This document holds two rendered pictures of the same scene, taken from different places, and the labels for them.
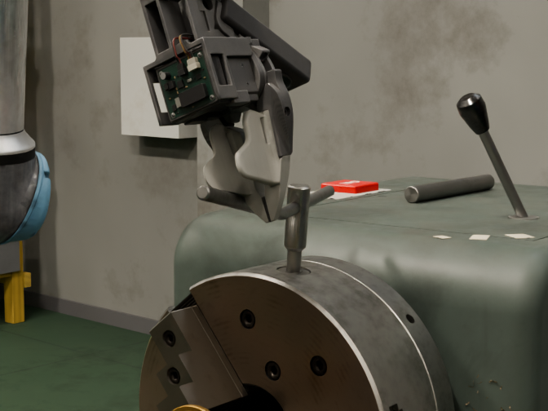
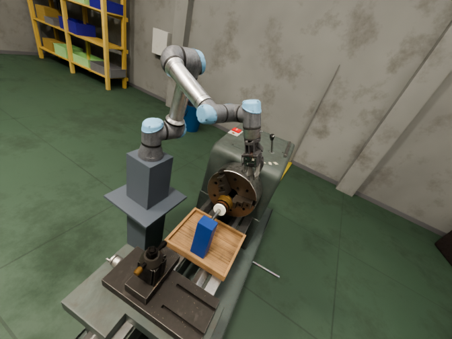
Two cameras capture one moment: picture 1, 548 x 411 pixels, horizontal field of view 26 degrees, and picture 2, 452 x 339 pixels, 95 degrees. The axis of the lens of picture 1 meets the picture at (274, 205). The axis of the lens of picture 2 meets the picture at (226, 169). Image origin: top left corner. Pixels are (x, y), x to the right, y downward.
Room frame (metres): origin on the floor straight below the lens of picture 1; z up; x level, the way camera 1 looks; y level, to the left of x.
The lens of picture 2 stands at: (0.27, 0.45, 1.85)
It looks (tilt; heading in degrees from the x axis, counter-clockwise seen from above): 32 degrees down; 338
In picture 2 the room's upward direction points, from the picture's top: 17 degrees clockwise
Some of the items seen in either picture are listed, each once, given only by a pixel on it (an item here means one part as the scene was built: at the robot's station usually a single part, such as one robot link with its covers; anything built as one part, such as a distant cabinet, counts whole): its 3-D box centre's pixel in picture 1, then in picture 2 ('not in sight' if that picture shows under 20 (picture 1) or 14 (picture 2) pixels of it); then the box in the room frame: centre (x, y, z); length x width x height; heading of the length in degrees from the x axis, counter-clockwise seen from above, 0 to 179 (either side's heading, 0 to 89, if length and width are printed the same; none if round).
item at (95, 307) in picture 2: not in sight; (148, 307); (0.65, 0.43, 0.90); 0.53 x 0.30 x 0.06; 52
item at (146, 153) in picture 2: not in sight; (151, 148); (1.45, 0.49, 1.15); 0.15 x 0.15 x 0.10
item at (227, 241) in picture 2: not in sight; (207, 239); (0.97, 0.15, 0.89); 0.36 x 0.30 x 0.04; 52
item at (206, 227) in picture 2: not in sight; (203, 237); (0.90, 0.20, 1.00); 0.08 x 0.06 x 0.23; 52
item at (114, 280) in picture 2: not in sight; (161, 292); (0.68, 0.39, 0.95); 0.43 x 0.18 x 0.04; 52
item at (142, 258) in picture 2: not in sight; (151, 256); (0.72, 0.44, 1.14); 0.08 x 0.08 x 0.03
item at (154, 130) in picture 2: not in sight; (153, 130); (1.45, 0.48, 1.27); 0.13 x 0.12 x 0.14; 120
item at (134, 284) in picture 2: not in sight; (154, 272); (0.74, 0.42, 1.00); 0.20 x 0.10 x 0.05; 142
